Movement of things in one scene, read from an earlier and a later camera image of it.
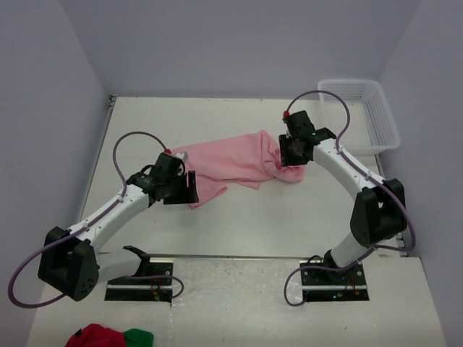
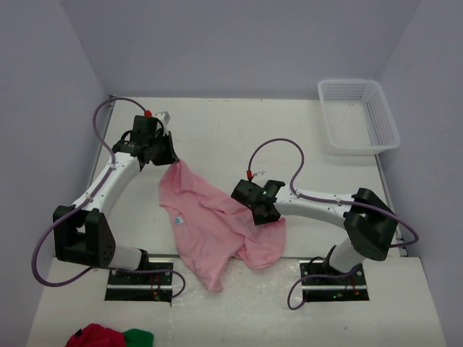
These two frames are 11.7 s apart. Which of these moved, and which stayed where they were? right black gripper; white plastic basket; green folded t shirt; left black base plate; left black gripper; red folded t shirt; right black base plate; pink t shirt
Moved: right black gripper; pink t shirt; left black gripper
Stayed: right black base plate; green folded t shirt; left black base plate; white plastic basket; red folded t shirt
